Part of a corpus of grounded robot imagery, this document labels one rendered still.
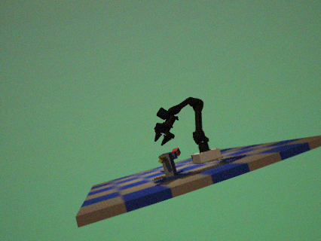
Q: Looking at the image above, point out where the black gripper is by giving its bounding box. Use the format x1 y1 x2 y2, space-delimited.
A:
154 121 175 145

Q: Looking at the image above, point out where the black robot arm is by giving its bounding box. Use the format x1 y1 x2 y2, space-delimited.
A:
156 97 211 152

